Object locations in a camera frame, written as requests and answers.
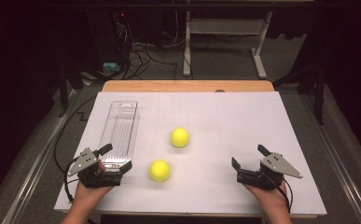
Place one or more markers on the wooden table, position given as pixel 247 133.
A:
pixel 187 86

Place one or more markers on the yellow tennis ball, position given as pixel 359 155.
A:
pixel 159 170
pixel 179 137

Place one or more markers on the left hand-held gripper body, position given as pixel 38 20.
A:
pixel 85 161

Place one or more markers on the white board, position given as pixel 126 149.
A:
pixel 224 124

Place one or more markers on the person's left hand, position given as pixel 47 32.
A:
pixel 89 193

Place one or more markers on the black stand leg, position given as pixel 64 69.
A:
pixel 319 93
pixel 63 90

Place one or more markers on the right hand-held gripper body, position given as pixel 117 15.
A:
pixel 277 165

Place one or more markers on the black computer tower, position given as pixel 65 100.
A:
pixel 106 40

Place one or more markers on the clear plastic tray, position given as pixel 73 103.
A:
pixel 120 130

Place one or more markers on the person's right hand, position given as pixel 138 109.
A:
pixel 273 199

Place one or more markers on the metal floor rail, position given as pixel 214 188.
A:
pixel 333 155
pixel 35 165

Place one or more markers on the white metal stand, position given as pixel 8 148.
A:
pixel 228 26

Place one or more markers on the teal small object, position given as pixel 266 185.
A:
pixel 111 66

